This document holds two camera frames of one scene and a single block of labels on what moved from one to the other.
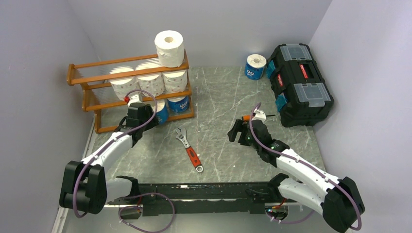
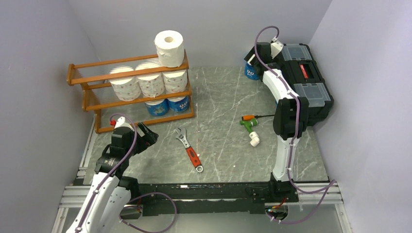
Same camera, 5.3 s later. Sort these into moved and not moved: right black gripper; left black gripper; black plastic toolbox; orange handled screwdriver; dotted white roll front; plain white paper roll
Moved: right black gripper; left black gripper
Not moved: dotted white roll front; black plastic toolbox; plain white paper roll; orange handled screwdriver
